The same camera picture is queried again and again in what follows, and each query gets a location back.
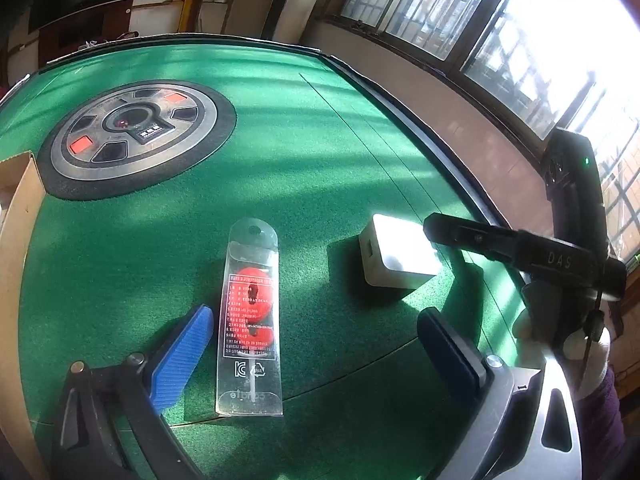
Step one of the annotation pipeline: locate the white square power adapter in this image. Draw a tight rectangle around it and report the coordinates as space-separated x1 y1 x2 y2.
358 213 442 291

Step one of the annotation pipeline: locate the person's right forearm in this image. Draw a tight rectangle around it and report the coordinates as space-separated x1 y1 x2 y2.
570 365 629 480

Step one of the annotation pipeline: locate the round table control panel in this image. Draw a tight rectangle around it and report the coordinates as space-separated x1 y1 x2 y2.
37 80 237 202

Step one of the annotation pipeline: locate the person's right hand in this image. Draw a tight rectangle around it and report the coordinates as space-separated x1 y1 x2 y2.
512 307 613 402

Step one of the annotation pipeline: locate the clear orange candle package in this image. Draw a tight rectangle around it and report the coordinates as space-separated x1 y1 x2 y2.
215 217 285 417

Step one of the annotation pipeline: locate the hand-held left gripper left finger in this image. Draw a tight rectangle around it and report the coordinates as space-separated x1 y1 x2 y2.
50 304 216 480

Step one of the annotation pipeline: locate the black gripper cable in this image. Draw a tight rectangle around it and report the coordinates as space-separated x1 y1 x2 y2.
580 287 607 362

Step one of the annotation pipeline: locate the dark framed window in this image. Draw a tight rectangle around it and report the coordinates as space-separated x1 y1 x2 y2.
320 0 640 266

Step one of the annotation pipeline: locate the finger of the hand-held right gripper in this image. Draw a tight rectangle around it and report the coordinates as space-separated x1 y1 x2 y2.
422 212 522 274

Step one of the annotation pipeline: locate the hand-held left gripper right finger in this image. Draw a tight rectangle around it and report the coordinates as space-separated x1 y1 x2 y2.
416 306 584 480

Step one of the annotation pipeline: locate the cardboard box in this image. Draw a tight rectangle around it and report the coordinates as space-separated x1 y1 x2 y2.
0 152 51 480

